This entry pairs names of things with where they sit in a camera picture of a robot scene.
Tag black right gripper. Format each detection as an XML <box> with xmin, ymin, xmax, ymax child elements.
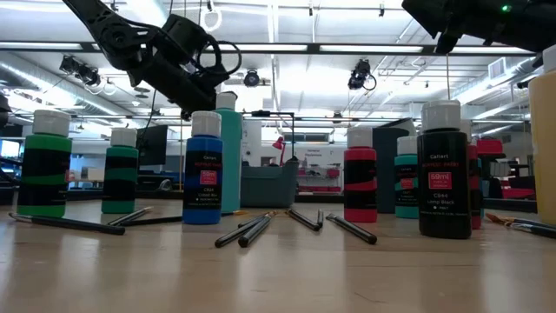
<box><xmin>401</xmin><ymin>0</ymin><xmax>522</xmax><ymax>56</ymax></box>

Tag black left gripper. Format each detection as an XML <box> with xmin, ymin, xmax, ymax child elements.
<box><xmin>128</xmin><ymin>13</ymin><xmax>231</xmax><ymax>117</ymax></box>

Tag small cobalt blue paint bottle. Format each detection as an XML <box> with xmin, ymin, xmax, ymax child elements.
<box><xmin>182</xmin><ymin>110</ymin><xmax>224</xmax><ymax>226</ymax></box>

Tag large teal paint bottle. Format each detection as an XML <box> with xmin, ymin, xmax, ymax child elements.
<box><xmin>215</xmin><ymin>90</ymin><xmax>243</xmax><ymax>214</ymax></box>

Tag small green paint bottle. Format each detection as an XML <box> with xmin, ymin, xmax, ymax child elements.
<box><xmin>16</xmin><ymin>109</ymin><xmax>73</xmax><ymax>219</ymax></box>
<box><xmin>101</xmin><ymin>127</ymin><xmax>140</xmax><ymax>215</ymax></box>

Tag small black paint bottle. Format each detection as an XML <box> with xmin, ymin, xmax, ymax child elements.
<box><xmin>416</xmin><ymin>99</ymin><xmax>473</xmax><ymax>240</ymax></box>

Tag small teal paint bottle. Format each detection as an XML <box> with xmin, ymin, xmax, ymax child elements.
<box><xmin>394</xmin><ymin>135</ymin><xmax>420</xmax><ymax>220</ymax></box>

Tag large yellow paint bottle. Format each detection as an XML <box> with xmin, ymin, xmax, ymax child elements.
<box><xmin>527</xmin><ymin>43</ymin><xmax>556</xmax><ymax>226</ymax></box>

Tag small red paint bottle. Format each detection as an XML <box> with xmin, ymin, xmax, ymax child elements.
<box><xmin>460</xmin><ymin>119</ymin><xmax>483</xmax><ymax>230</ymax></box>
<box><xmin>343</xmin><ymin>125</ymin><xmax>378</xmax><ymax>223</ymax></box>

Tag orange handled paintbrushes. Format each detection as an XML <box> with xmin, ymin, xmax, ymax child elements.
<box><xmin>484</xmin><ymin>211</ymin><xmax>556</xmax><ymax>231</ymax></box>

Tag black monitor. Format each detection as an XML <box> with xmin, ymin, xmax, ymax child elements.
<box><xmin>136</xmin><ymin>124</ymin><xmax>169</xmax><ymax>167</ymax></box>

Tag black ceiling spotlight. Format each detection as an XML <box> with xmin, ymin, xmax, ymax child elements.
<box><xmin>59</xmin><ymin>55</ymin><xmax>103</xmax><ymax>87</ymax></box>

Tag red desk lamp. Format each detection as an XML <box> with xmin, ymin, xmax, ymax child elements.
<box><xmin>272</xmin><ymin>136</ymin><xmax>288</xmax><ymax>167</ymax></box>

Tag black overhead rig beam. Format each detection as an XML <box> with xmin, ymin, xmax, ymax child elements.
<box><xmin>0</xmin><ymin>41</ymin><xmax>536</xmax><ymax>56</ymax></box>

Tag red storage bins shelf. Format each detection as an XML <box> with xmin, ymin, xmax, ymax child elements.
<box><xmin>475</xmin><ymin>137</ymin><xmax>538</xmax><ymax>202</ymax></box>
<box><xmin>298</xmin><ymin>167</ymin><xmax>343</xmax><ymax>195</ymax></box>

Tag blue-grey plastic bin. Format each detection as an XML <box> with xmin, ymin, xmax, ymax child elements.
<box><xmin>240</xmin><ymin>157</ymin><xmax>301</xmax><ymax>209</ymax></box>

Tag dark blue plastic cup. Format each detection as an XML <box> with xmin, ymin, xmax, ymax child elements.
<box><xmin>372</xmin><ymin>126</ymin><xmax>397</xmax><ymax>215</ymax></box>

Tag white hanging ring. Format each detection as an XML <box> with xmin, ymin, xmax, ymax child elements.
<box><xmin>200</xmin><ymin>7</ymin><xmax>223</xmax><ymax>34</ymax></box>

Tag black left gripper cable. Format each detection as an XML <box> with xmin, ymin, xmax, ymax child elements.
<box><xmin>197</xmin><ymin>40</ymin><xmax>243</xmax><ymax>77</ymax></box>

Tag black hanging camera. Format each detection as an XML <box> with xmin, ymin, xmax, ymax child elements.
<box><xmin>242</xmin><ymin>69</ymin><xmax>261</xmax><ymax>88</ymax></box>
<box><xmin>347</xmin><ymin>58</ymin><xmax>377</xmax><ymax>92</ymax></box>

